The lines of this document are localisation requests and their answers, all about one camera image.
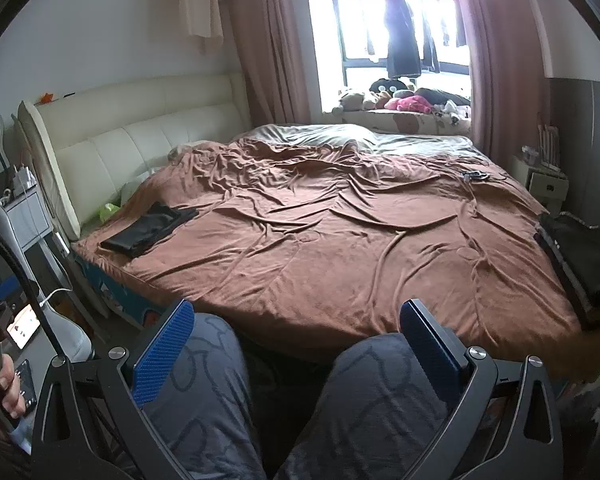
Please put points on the person's left leg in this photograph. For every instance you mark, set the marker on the person's left leg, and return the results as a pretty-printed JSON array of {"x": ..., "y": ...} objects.
[{"x": 210, "y": 390}]

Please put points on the black t-shirt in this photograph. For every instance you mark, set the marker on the black t-shirt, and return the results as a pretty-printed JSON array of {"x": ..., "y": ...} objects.
[{"x": 145, "y": 232}]

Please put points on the small dark hanging garment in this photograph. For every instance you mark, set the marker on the small dark hanging garment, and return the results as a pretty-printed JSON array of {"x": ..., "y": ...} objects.
[{"x": 431, "y": 52}]

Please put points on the cream hanging cloth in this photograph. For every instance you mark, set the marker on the cream hanging cloth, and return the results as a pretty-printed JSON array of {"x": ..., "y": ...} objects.
[{"x": 200, "y": 5}]

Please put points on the small orange toy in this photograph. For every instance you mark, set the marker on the small orange toy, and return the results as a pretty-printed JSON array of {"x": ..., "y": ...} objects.
[{"x": 47, "y": 97}]

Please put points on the pile of plush toys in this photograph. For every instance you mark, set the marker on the pile of plush toys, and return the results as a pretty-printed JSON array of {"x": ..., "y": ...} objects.
[{"x": 410, "y": 104}]

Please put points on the cream padded headboard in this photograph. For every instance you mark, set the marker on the cream padded headboard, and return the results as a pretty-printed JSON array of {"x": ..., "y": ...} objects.
[{"x": 130, "y": 140}]

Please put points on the black remote control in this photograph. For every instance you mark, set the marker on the black remote control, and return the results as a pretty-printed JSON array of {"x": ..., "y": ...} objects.
[{"x": 26, "y": 382}]

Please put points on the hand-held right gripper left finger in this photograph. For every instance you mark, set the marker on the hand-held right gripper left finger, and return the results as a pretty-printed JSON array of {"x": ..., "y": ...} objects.
[{"x": 162, "y": 355}]

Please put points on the white bedside cabinet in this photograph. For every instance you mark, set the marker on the white bedside cabinet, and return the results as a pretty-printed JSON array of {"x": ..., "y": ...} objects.
[{"x": 545, "y": 187}]

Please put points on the printed window seat cushion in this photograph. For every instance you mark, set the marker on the printed window seat cushion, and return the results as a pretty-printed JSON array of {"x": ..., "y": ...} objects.
[{"x": 400, "y": 121}]

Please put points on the blue printed mattress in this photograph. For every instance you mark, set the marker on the blue printed mattress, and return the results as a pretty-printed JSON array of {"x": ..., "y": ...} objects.
[{"x": 115, "y": 295}]

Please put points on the long dark hanging garment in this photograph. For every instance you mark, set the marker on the long dark hanging garment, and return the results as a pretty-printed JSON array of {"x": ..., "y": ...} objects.
[{"x": 402, "y": 35}]

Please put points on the pale bed sheet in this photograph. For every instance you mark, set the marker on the pale bed sheet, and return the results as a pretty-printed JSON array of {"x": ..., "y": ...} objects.
[{"x": 320, "y": 135}]

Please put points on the person's right leg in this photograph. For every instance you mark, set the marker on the person's right leg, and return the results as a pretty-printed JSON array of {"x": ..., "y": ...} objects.
[{"x": 370, "y": 410}]

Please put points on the stack of folded dark clothes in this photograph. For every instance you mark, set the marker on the stack of folded dark clothes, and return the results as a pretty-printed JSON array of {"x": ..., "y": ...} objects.
[{"x": 585, "y": 255}]

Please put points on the pink curtain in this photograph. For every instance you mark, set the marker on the pink curtain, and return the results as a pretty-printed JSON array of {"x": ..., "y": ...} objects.
[
  {"x": 270, "y": 40},
  {"x": 500, "y": 60}
]

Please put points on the person's leg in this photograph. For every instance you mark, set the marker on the person's leg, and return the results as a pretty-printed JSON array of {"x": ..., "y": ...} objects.
[
  {"x": 210, "y": 390},
  {"x": 370, "y": 410}
]

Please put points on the green plastic item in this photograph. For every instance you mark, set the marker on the green plastic item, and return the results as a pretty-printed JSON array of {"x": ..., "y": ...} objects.
[{"x": 108, "y": 211}]

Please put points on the grey chair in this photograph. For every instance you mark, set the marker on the grey chair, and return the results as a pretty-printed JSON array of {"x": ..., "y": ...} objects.
[{"x": 72, "y": 335}]

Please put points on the phone with orange screen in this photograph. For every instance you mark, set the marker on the phone with orange screen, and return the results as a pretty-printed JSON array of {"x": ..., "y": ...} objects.
[{"x": 24, "y": 327}]

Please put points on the person's left hand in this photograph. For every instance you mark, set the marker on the person's left hand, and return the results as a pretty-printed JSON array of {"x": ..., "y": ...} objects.
[{"x": 7, "y": 395}]

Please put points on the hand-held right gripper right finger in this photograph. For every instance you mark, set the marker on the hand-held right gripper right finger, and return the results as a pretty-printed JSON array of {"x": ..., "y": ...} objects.
[{"x": 430, "y": 350}]

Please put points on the bed with brown blanket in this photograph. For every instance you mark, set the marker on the bed with brown blanket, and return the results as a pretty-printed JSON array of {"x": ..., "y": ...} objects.
[{"x": 330, "y": 240}]

